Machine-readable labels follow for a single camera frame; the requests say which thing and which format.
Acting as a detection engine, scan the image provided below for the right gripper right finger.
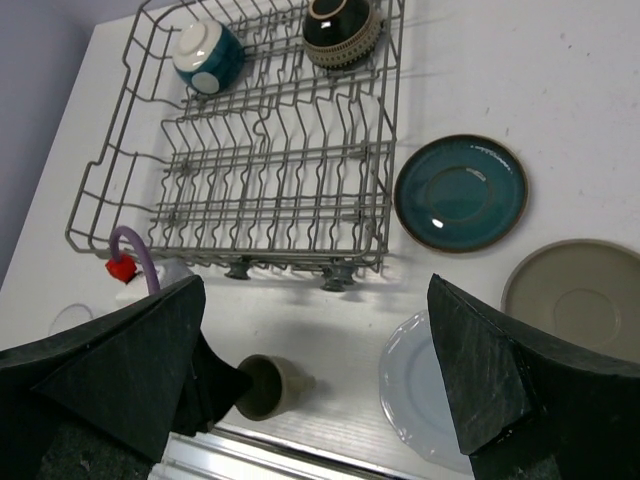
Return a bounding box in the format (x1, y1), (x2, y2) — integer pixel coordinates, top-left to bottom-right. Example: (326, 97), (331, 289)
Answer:
(427, 275), (639, 479)

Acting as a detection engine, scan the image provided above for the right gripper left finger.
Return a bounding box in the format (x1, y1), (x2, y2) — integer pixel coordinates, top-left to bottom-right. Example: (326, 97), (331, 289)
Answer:
(1, 275), (205, 479)

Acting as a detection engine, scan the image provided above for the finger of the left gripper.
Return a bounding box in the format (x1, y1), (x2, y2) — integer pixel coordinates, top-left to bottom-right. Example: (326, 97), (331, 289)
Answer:
(172, 333), (253, 435)

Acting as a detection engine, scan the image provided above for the grey ceramic mug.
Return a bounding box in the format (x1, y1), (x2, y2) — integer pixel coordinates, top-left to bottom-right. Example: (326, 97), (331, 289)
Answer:
(235, 354), (316, 421)

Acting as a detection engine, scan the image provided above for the clear drinking glass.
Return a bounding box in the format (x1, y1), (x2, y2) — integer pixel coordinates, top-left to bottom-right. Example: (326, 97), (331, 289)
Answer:
(48, 303), (94, 336)

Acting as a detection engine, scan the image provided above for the light blue scalloped plate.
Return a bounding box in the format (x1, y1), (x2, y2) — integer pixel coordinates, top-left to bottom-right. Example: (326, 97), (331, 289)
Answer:
(379, 310), (472, 475)

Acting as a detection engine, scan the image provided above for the teal white-dotted bowl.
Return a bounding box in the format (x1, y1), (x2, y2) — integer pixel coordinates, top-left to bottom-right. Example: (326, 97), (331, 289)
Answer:
(172, 19), (245, 95)

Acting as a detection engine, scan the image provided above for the dark patterned bowl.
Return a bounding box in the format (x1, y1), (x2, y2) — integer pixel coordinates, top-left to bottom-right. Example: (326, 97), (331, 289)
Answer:
(302, 0), (382, 70)

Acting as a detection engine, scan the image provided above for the beige ceramic saucer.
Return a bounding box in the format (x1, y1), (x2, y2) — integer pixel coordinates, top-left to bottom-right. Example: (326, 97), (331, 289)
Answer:
(501, 239), (639, 363)

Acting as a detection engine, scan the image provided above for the teal glazed saucer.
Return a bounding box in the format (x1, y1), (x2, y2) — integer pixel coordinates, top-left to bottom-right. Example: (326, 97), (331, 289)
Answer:
(394, 134), (529, 254)

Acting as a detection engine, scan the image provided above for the aluminium front rail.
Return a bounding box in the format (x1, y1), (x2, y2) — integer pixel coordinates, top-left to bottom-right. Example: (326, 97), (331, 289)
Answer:
(154, 419), (476, 480)

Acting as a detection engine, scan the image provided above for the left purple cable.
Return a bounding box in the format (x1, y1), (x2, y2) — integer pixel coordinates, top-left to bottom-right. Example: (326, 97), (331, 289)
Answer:
(104, 225), (162, 296)

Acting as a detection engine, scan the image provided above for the grey wire dish rack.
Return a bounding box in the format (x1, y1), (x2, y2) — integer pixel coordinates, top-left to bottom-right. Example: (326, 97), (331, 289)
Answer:
(65, 1), (405, 291)

